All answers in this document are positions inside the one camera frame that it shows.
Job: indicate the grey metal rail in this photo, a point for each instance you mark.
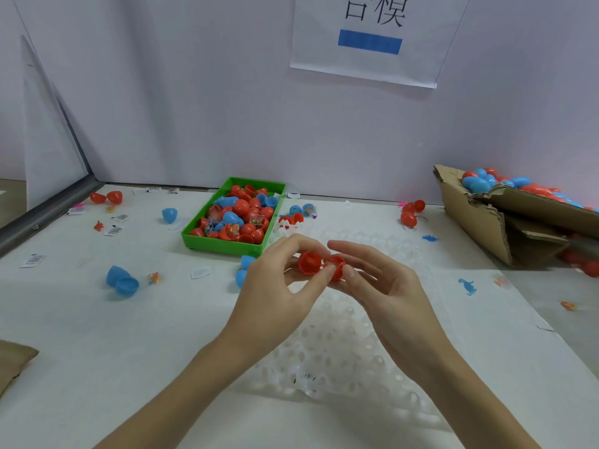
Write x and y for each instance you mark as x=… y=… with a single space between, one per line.
x=42 y=219

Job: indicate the blue egg shell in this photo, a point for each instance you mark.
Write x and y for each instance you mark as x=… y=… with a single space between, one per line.
x=123 y=281

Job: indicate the person's left forearm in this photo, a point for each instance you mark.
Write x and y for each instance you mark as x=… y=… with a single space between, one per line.
x=173 y=402

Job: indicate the single blue egg half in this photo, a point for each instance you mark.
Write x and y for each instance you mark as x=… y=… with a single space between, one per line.
x=169 y=215

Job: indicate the pile of finished eggs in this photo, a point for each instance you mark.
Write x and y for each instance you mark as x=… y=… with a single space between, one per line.
x=510 y=182

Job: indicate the small orange toy piece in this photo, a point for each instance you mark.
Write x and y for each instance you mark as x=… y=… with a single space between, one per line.
x=568 y=305
x=154 y=277

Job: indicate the clear plastic egg tray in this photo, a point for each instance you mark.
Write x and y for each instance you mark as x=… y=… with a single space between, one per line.
x=337 y=355

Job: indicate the flat brown cardboard sheet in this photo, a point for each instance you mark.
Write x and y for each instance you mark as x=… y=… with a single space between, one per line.
x=14 y=362

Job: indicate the person's right hand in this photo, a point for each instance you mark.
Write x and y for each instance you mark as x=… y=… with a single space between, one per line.
x=402 y=308

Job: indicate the person's left hand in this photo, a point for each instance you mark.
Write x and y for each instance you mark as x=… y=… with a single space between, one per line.
x=267 y=304

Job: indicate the white paper sign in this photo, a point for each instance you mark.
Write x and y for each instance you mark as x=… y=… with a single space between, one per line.
x=430 y=37

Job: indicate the person's right forearm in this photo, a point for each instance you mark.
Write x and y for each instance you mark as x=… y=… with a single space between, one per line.
x=477 y=407

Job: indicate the green plastic tray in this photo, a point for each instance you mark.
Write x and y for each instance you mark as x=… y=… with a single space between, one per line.
x=215 y=249

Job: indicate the small blue toy piece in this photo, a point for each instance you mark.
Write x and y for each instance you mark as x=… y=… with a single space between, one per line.
x=467 y=286

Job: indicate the clear triangular panel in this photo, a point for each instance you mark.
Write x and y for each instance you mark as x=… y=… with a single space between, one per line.
x=51 y=135

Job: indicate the cardboard box of capsules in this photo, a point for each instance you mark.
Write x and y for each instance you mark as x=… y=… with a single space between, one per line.
x=473 y=215

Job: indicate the small capsule cluster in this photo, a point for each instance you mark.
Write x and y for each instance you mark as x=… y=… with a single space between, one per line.
x=298 y=213

